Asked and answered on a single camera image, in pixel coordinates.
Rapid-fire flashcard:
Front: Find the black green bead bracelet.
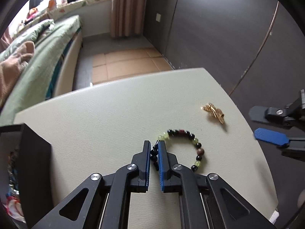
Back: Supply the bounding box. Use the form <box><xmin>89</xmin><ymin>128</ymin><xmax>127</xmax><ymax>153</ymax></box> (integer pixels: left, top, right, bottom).
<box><xmin>150</xmin><ymin>128</ymin><xmax>206</xmax><ymax>172</ymax></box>

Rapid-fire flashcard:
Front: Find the black jewelry box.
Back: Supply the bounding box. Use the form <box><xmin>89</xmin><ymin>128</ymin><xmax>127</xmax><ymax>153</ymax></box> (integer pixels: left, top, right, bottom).
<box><xmin>1</xmin><ymin>123</ymin><xmax>54</xmax><ymax>228</ymax></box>

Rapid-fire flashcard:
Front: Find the gold butterfly brooch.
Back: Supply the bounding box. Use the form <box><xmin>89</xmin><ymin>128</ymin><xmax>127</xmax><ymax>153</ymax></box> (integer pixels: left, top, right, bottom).
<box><xmin>201</xmin><ymin>103</ymin><xmax>225</xmax><ymax>125</ymax></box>

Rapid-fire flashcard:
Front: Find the bed with green sheet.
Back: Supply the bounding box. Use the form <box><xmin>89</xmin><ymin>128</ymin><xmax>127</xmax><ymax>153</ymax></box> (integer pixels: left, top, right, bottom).
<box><xmin>1</xmin><ymin>15</ymin><xmax>82</xmax><ymax>126</ymax></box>

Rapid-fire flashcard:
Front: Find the pink fleece blanket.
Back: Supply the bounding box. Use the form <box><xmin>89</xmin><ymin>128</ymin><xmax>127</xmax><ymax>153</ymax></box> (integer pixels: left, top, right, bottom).
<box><xmin>1</xmin><ymin>41</ymin><xmax>35</xmax><ymax>108</ymax></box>

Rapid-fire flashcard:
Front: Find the green quilt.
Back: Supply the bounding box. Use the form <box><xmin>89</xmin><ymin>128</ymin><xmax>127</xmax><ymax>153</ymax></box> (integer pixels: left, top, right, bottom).
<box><xmin>1</xmin><ymin>19</ymin><xmax>55</xmax><ymax>61</ymax></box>

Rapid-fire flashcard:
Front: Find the pink curtain right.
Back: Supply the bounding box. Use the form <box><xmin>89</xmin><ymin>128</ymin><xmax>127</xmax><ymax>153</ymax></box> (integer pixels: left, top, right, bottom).
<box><xmin>110</xmin><ymin>0</ymin><xmax>146</xmax><ymax>38</ymax></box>

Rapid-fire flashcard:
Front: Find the white wall switch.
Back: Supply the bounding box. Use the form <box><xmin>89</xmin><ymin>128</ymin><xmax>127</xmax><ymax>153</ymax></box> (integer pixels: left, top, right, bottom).
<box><xmin>156</xmin><ymin>14</ymin><xmax>161</xmax><ymax>22</ymax></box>

